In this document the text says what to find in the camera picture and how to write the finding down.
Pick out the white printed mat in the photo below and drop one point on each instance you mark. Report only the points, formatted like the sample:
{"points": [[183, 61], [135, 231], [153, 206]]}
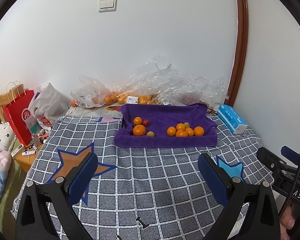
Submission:
{"points": [[95, 111]]}

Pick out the crumpled clear plastic bag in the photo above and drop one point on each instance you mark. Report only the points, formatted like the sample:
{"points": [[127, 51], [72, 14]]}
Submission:
{"points": [[165, 80]]}

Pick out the large round orange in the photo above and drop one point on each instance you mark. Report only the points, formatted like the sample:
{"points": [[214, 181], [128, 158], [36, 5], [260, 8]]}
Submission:
{"points": [[171, 131]]}

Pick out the white teal paper bag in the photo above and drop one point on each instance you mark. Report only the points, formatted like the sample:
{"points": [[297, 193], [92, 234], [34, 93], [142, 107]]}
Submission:
{"points": [[35, 127]]}

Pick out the blue tissue pack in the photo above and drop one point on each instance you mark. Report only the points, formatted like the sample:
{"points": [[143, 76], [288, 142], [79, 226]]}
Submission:
{"points": [[231, 117]]}

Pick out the brown wooden door frame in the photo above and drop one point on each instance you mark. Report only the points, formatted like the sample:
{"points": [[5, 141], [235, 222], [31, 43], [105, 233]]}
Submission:
{"points": [[242, 42]]}

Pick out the clear bag of tangerines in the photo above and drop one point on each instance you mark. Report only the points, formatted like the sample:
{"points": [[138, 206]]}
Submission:
{"points": [[100, 97]]}

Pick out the round dimpled orange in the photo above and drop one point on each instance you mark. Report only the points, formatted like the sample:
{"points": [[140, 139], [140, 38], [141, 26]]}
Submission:
{"points": [[199, 131]]}

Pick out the smooth oval orange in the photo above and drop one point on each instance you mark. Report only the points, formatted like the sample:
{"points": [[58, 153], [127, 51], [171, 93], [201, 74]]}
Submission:
{"points": [[190, 132]]}

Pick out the small yellow fruit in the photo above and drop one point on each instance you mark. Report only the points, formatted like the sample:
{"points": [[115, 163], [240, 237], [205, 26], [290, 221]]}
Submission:
{"points": [[150, 134]]}

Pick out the white light switch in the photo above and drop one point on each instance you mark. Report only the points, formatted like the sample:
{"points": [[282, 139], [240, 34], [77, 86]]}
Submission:
{"points": [[107, 4]]}

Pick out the wooden nightstand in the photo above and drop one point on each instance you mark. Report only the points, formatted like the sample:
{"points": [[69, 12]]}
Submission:
{"points": [[27, 161]]}

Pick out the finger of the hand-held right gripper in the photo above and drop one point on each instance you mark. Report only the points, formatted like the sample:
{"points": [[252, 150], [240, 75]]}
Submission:
{"points": [[271, 161], [291, 156]]}

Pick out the small red fruit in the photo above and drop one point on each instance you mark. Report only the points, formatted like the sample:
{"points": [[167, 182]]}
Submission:
{"points": [[146, 123]]}

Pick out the labelled clear bag of oranges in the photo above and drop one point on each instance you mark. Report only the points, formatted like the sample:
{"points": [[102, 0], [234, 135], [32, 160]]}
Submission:
{"points": [[145, 98]]}

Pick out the red paper bag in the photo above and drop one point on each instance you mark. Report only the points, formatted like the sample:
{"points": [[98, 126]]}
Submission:
{"points": [[18, 122]]}

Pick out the white plastic bag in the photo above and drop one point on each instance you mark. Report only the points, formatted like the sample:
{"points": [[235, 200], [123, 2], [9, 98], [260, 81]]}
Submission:
{"points": [[52, 105]]}

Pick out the medium orange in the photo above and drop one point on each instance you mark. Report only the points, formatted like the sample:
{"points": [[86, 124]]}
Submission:
{"points": [[139, 130]]}

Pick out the cluster of small bottles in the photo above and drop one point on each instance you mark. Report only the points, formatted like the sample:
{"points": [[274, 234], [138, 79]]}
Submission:
{"points": [[41, 136]]}

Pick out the purple towel-lined tray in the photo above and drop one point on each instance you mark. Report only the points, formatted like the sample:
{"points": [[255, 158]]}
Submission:
{"points": [[165, 116]]}

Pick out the white tube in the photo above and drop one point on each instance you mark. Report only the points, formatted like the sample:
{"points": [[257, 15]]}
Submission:
{"points": [[30, 152]]}

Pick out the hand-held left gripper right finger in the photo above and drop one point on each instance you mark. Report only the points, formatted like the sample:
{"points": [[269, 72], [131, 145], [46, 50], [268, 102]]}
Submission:
{"points": [[212, 180]]}

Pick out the large orange with stem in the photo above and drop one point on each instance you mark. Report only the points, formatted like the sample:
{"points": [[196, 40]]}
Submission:
{"points": [[181, 133]]}

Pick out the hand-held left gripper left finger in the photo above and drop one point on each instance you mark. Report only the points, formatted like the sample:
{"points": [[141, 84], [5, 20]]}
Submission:
{"points": [[82, 177]]}

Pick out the person's right hand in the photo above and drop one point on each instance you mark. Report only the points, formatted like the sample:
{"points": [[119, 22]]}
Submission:
{"points": [[287, 222]]}

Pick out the small orange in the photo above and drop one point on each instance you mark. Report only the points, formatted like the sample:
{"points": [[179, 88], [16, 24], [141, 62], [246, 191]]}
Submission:
{"points": [[137, 120]]}

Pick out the grey checked bedsheet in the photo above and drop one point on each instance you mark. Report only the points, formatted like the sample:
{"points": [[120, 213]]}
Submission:
{"points": [[152, 175]]}

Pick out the clear bag of red fruit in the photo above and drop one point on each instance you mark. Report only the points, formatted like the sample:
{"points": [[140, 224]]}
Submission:
{"points": [[190, 99]]}

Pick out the white printed pillow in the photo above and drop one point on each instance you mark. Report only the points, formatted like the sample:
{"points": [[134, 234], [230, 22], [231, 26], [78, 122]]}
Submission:
{"points": [[1, 133]]}

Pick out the green bed sheet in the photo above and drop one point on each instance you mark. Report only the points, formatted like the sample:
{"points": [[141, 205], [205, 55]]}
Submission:
{"points": [[7, 200]]}

